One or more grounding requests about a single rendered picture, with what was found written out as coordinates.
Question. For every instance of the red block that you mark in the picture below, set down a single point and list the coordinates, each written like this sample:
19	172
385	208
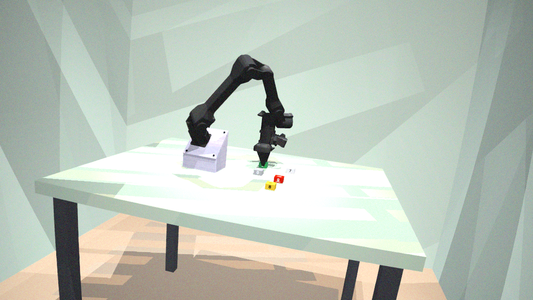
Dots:
278	179

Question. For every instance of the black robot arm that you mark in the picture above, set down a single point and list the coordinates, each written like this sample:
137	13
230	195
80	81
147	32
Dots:
244	69

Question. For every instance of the yellow block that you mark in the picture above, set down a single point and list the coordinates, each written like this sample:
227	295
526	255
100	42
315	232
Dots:
270	185

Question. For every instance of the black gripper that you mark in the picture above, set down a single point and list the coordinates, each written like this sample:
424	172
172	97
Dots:
263	147

